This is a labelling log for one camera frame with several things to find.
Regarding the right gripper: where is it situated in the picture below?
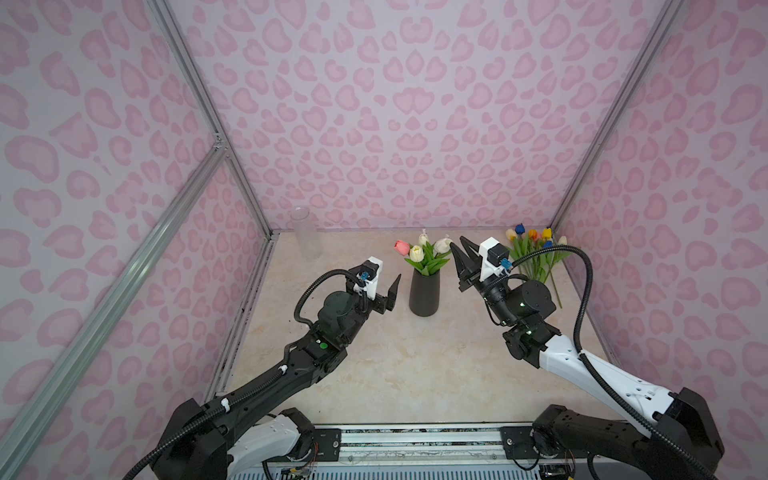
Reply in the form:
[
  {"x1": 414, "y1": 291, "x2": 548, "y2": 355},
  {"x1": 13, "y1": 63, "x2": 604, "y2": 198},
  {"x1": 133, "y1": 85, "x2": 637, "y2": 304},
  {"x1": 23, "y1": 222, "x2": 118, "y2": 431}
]
[{"x1": 452, "y1": 237, "x2": 522, "y2": 328}]

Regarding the dark grey vase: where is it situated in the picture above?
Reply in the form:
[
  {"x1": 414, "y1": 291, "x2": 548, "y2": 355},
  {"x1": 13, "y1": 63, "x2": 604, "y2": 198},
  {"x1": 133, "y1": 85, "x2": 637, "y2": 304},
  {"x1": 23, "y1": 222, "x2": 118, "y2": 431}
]
[{"x1": 409, "y1": 270, "x2": 441, "y2": 317}]

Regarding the pink tulip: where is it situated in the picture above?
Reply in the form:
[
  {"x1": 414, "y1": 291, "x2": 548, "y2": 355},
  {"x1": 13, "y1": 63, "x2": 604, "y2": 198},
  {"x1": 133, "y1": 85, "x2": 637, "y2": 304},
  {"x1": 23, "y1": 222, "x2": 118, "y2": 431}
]
[{"x1": 394, "y1": 240, "x2": 424, "y2": 269}]

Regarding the blue tulip front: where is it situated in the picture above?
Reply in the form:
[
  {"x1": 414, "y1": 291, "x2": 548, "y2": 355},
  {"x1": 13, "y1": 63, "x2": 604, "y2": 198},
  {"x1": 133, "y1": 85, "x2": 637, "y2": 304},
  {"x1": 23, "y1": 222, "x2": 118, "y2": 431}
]
[{"x1": 539, "y1": 240, "x2": 564, "y2": 310}]

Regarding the clear plastic cup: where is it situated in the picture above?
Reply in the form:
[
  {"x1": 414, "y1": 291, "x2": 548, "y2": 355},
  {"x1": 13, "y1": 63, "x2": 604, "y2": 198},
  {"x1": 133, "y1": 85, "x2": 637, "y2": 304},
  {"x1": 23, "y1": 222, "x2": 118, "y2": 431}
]
[{"x1": 290, "y1": 206, "x2": 322, "y2": 259}]

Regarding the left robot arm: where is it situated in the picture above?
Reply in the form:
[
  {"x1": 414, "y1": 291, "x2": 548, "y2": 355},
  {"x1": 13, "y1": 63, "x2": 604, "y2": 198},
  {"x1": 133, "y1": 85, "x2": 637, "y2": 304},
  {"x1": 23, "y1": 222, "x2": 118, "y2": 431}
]
[{"x1": 125, "y1": 259, "x2": 399, "y2": 479}]

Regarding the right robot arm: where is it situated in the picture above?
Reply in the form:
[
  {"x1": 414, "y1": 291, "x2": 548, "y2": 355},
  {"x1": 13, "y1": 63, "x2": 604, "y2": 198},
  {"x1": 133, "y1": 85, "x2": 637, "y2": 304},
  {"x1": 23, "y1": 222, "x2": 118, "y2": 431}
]
[{"x1": 450, "y1": 238, "x2": 724, "y2": 479}]

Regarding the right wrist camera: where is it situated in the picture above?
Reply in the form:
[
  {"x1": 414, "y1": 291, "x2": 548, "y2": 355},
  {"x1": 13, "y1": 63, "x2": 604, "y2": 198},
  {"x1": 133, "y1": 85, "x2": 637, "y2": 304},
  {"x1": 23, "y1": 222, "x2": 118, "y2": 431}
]
[{"x1": 478, "y1": 237, "x2": 512, "y2": 282}]

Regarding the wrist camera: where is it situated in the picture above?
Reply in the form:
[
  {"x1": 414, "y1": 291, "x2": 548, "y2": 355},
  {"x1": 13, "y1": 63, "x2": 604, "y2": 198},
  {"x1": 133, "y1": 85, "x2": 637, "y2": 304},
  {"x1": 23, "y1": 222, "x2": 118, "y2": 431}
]
[
  {"x1": 357, "y1": 256, "x2": 383, "y2": 300},
  {"x1": 478, "y1": 237, "x2": 512, "y2": 282}
]

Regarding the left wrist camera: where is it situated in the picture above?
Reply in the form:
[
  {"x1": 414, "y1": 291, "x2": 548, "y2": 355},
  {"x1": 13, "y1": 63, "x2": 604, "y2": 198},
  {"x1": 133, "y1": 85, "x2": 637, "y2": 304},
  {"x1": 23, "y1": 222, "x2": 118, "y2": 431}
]
[{"x1": 357, "y1": 256, "x2": 383, "y2": 300}]

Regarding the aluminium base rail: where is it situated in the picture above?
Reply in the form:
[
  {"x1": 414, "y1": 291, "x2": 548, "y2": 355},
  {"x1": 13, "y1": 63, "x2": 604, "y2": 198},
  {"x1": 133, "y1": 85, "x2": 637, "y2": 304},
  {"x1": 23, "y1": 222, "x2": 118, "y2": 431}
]
[{"x1": 239, "y1": 422, "x2": 685, "y2": 480}]

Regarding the aluminium frame left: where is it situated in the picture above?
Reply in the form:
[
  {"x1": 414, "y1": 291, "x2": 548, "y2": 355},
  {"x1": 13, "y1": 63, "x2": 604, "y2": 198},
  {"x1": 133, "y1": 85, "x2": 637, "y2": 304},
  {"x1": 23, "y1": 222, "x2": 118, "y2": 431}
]
[{"x1": 1, "y1": 1, "x2": 265, "y2": 479}]

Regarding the aluminium corner post right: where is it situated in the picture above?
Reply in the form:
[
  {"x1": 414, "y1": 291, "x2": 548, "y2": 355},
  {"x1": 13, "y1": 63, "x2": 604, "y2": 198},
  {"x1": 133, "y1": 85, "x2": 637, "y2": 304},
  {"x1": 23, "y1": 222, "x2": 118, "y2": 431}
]
[{"x1": 550, "y1": 0, "x2": 688, "y2": 232}]

